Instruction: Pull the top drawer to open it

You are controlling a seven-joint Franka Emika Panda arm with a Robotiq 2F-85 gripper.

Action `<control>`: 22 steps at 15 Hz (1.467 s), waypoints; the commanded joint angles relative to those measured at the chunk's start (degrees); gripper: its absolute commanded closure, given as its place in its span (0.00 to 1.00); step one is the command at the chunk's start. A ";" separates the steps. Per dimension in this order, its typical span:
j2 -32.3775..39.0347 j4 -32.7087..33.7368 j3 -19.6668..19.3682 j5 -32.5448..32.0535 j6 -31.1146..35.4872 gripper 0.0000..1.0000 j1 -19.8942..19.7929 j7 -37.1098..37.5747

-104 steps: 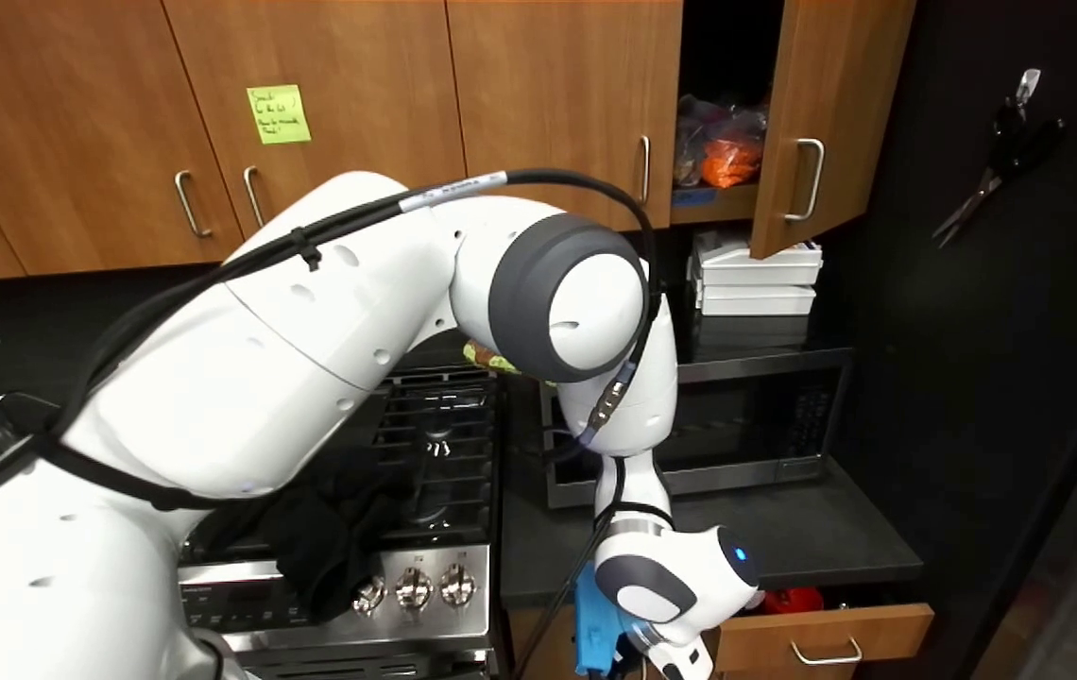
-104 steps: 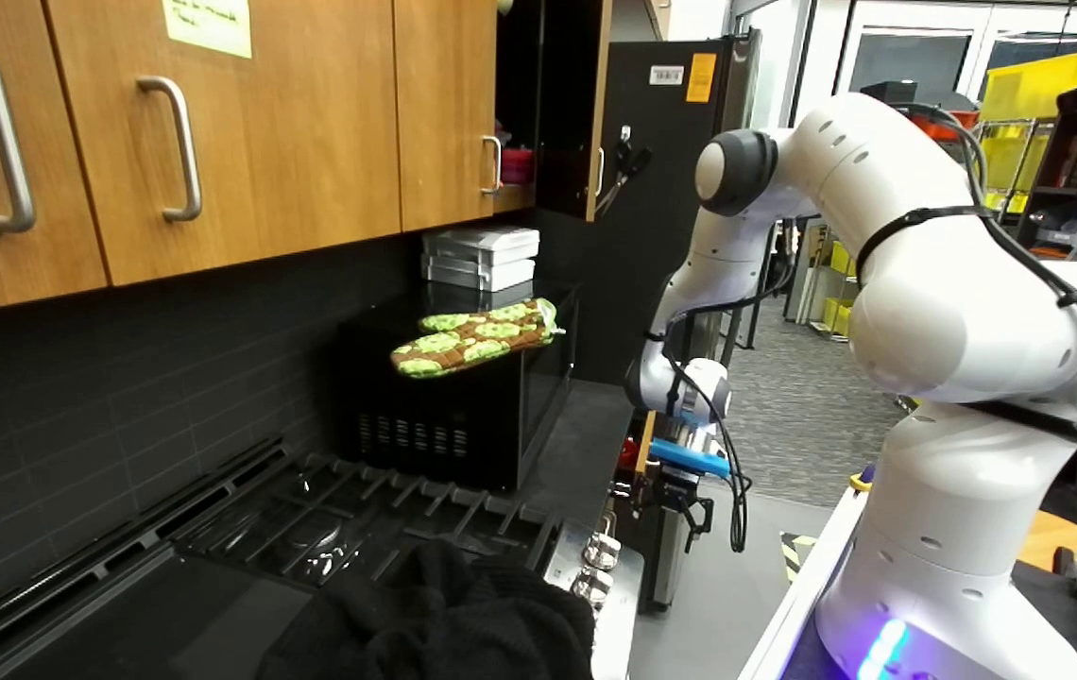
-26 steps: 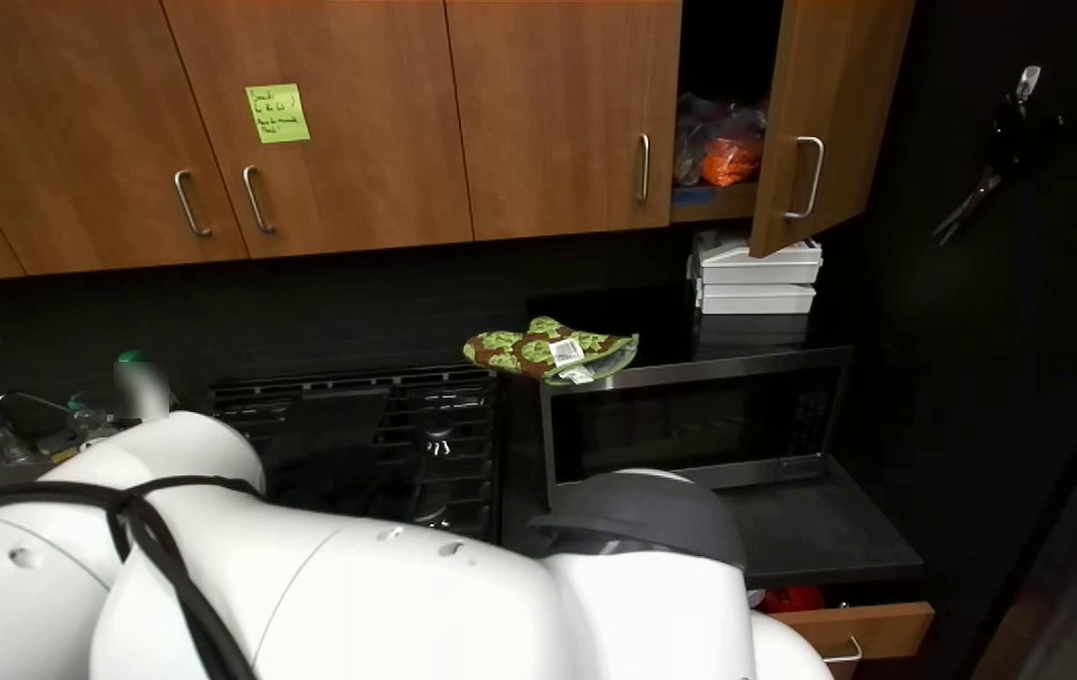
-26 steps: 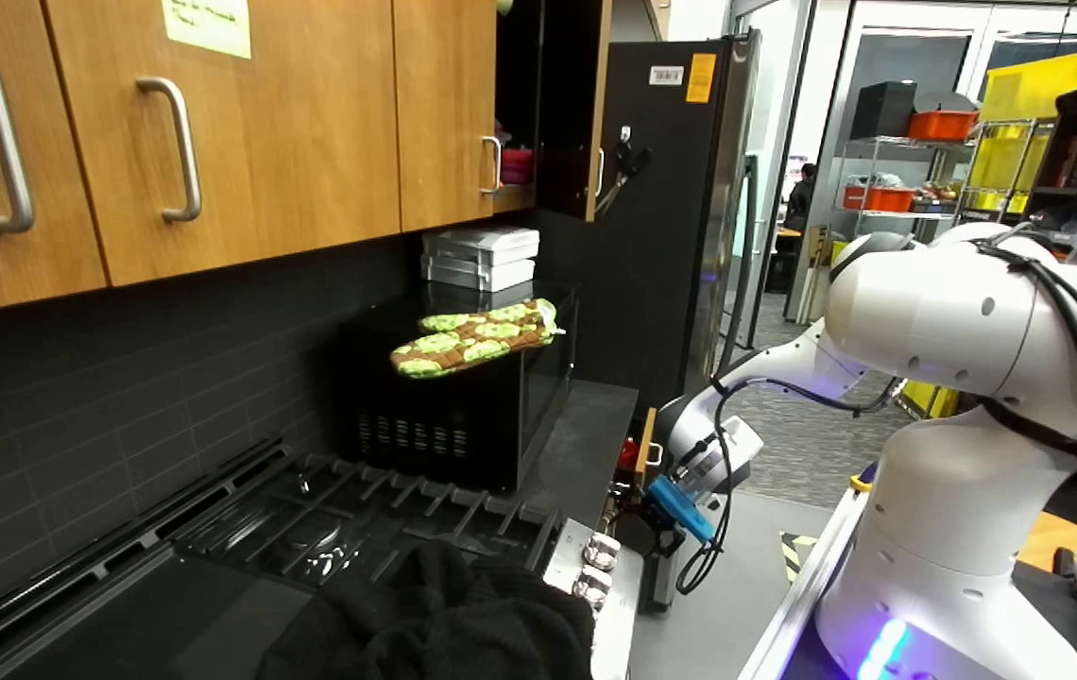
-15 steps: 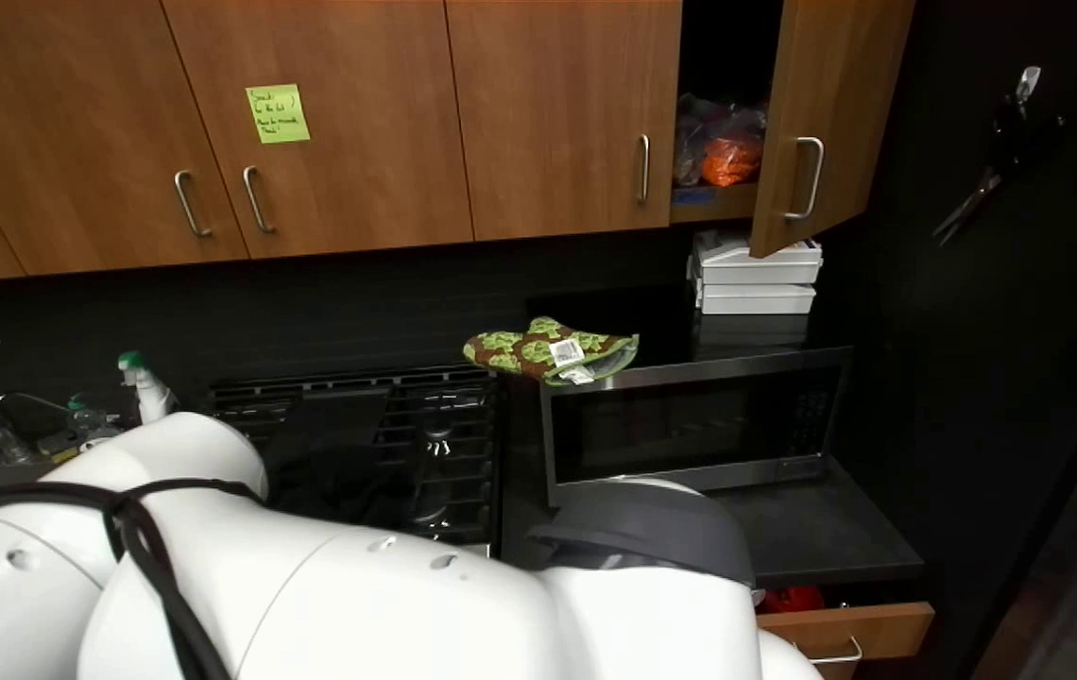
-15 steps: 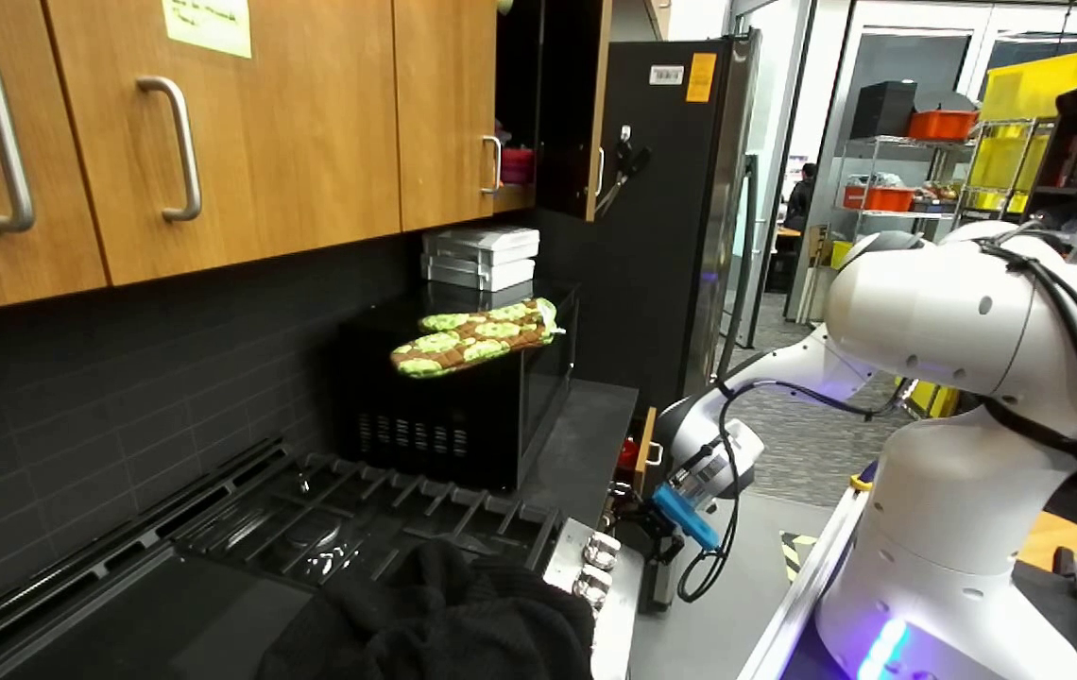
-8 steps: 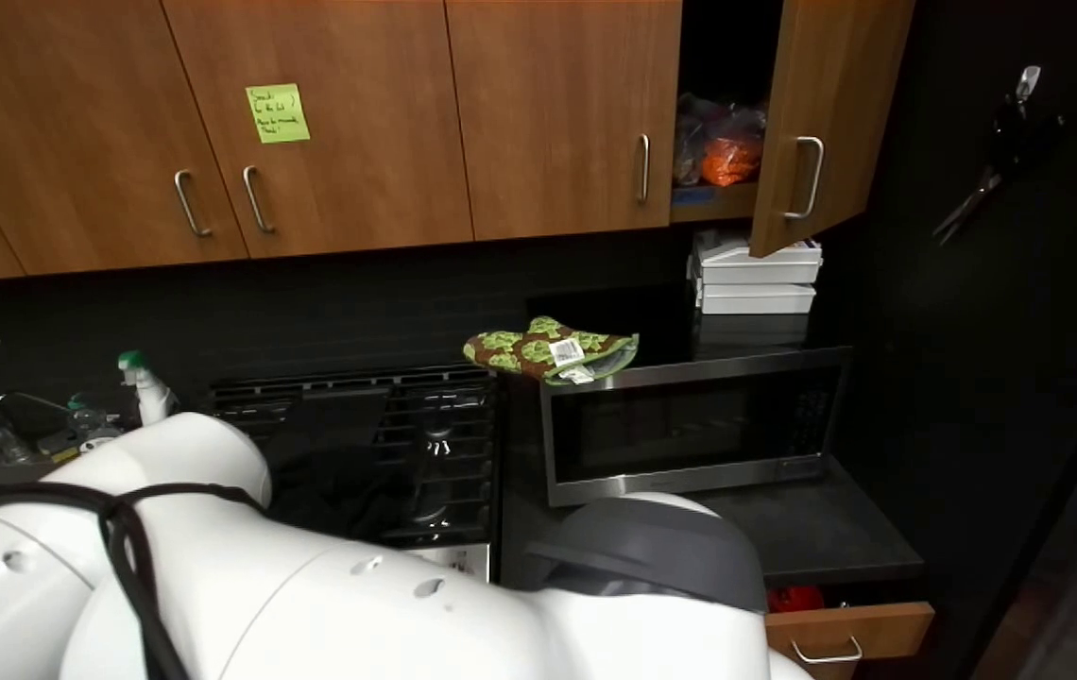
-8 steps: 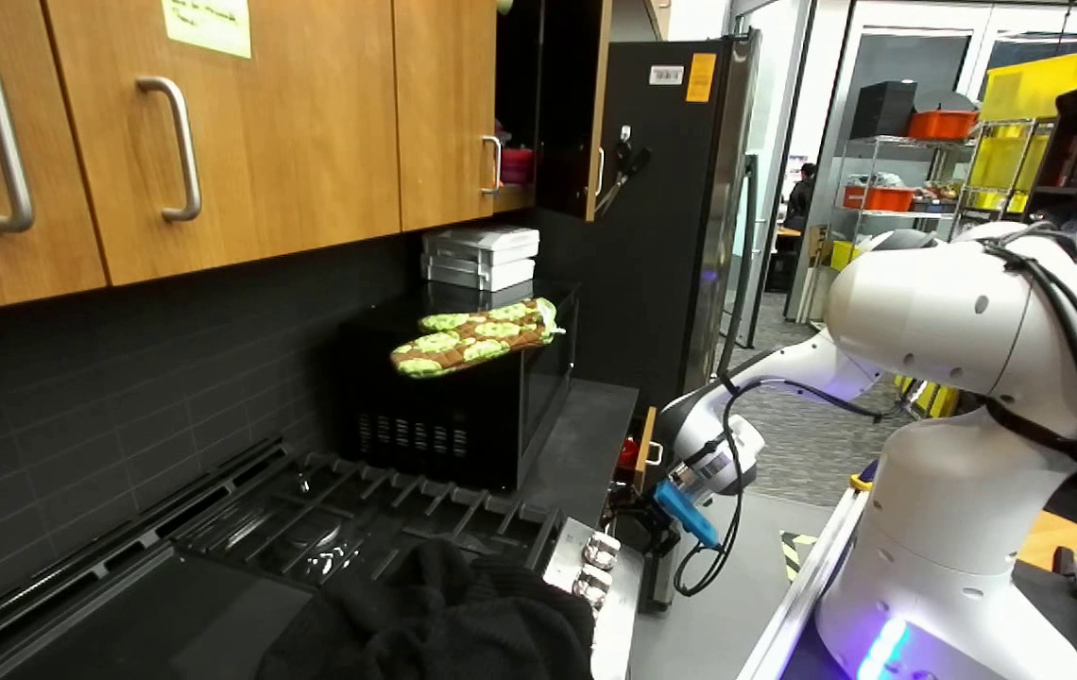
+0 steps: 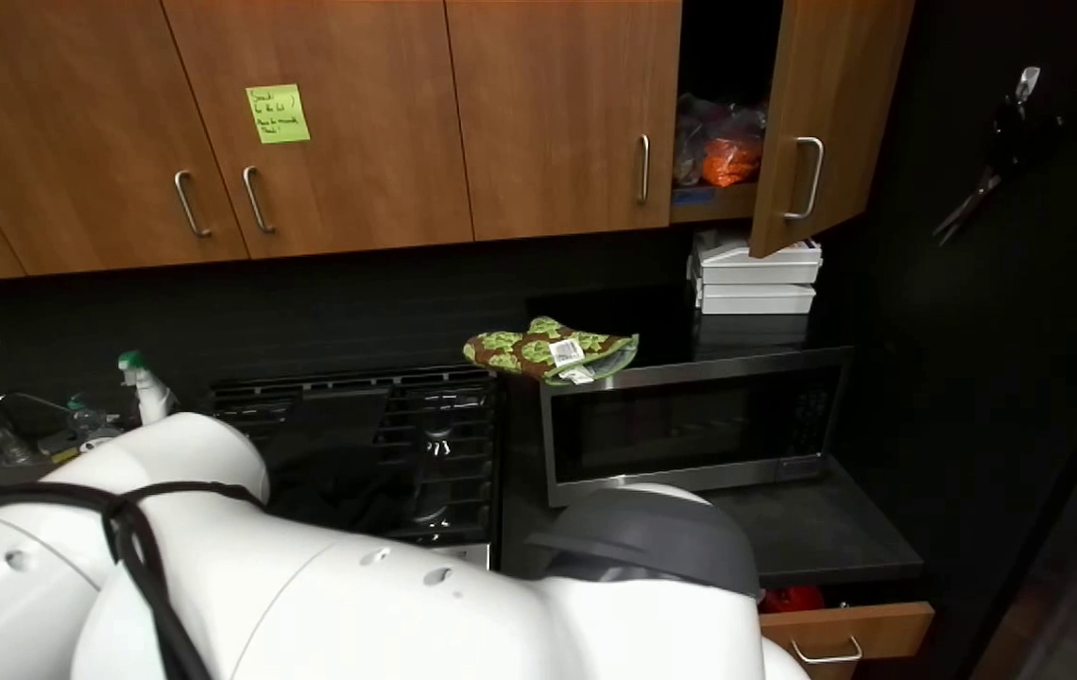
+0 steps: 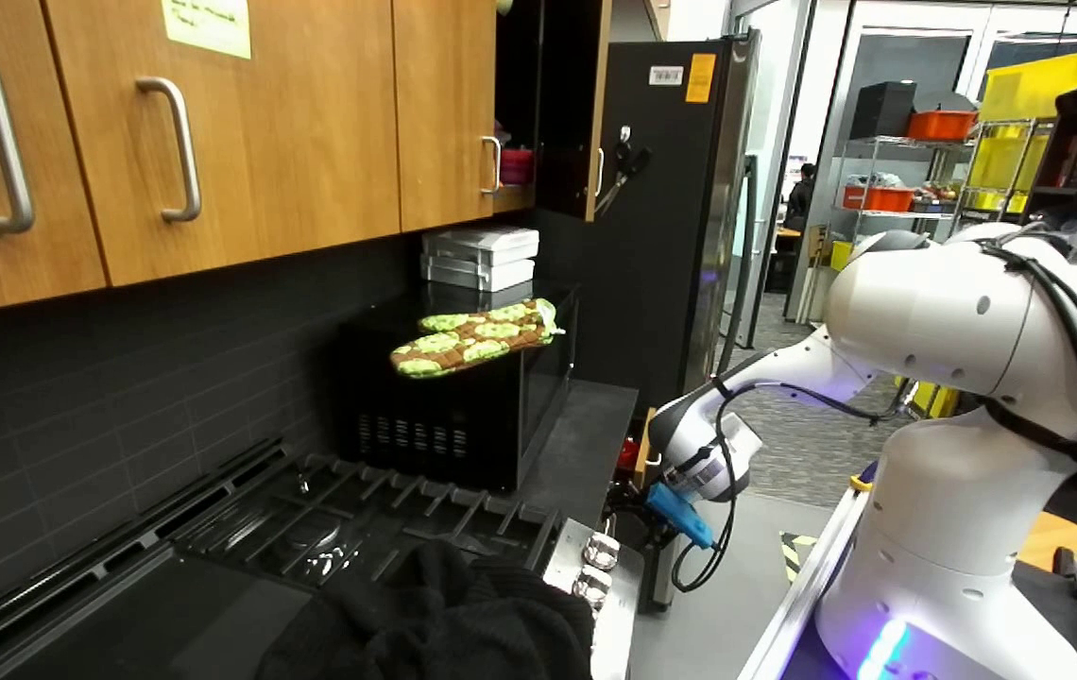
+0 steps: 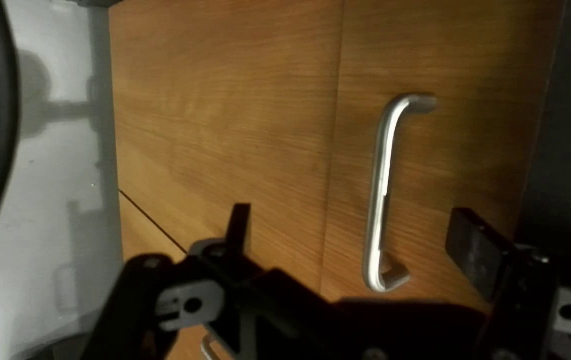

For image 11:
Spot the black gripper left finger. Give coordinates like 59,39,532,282
77,201,266,360

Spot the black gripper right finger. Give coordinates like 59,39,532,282
445,205,564,360

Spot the silver drawer handle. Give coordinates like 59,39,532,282
361,92,440,296

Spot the wooden base cabinet door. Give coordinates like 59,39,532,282
105,0,348,298
118,190,233,360

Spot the silver cabinet door handle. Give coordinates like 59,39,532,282
198,330,222,360

